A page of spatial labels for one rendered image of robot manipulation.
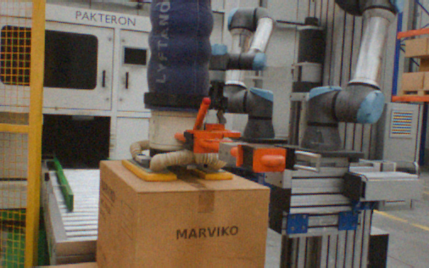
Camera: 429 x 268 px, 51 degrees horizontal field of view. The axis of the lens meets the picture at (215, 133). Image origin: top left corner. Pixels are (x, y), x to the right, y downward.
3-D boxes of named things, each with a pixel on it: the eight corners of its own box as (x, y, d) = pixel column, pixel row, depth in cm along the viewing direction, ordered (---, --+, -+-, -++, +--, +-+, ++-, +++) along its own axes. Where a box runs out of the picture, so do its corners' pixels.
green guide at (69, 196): (44, 166, 391) (44, 156, 391) (56, 166, 395) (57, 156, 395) (53, 210, 244) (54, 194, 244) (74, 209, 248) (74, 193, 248)
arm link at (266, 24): (282, 25, 226) (264, 78, 191) (261, 25, 229) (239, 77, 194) (281, 2, 218) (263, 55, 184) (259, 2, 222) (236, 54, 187)
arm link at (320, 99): (316, 121, 176) (318, 86, 175) (348, 124, 167) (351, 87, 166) (300, 120, 167) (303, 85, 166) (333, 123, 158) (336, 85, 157)
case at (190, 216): (96, 262, 174) (99, 159, 171) (192, 253, 190) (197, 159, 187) (131, 339, 119) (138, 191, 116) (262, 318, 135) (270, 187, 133)
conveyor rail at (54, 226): (39, 183, 391) (40, 162, 390) (46, 183, 393) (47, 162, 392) (53, 290, 179) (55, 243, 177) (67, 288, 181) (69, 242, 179)
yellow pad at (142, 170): (120, 164, 162) (121, 150, 162) (147, 164, 166) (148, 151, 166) (144, 181, 131) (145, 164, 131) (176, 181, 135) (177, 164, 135)
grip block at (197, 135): (181, 149, 131) (182, 129, 130) (212, 149, 135) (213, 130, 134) (191, 153, 123) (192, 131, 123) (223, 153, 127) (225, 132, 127)
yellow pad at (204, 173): (170, 164, 170) (171, 151, 169) (195, 164, 174) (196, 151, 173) (204, 180, 139) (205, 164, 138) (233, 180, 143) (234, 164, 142)
